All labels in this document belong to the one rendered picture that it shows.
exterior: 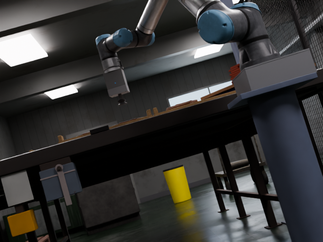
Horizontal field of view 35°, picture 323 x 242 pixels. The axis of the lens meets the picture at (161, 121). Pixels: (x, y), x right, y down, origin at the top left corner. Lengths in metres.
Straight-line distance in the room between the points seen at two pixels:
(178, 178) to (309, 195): 7.67
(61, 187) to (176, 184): 7.47
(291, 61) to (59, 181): 0.97
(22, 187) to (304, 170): 1.05
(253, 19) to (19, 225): 1.15
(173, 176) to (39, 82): 2.98
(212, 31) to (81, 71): 7.77
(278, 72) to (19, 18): 4.47
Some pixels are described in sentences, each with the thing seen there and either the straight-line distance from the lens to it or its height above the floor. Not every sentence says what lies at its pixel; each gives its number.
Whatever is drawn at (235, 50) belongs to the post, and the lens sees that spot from 4.23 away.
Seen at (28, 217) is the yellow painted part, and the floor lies 0.67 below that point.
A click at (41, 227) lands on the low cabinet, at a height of 0.27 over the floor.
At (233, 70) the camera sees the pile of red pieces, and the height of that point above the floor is 1.15.
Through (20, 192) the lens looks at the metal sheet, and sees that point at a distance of 2.06.
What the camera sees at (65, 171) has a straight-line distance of 2.01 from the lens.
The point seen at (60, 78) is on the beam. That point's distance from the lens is 9.48.
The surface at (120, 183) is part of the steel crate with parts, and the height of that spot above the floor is 0.65.
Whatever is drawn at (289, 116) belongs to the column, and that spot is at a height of 0.75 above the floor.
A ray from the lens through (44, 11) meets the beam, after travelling 5.92.
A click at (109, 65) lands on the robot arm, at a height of 1.20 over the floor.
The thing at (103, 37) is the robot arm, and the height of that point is 1.33.
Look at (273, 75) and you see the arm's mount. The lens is 1.78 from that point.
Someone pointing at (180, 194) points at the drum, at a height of 0.14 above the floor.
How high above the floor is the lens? 0.71
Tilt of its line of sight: 5 degrees up
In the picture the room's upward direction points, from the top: 17 degrees counter-clockwise
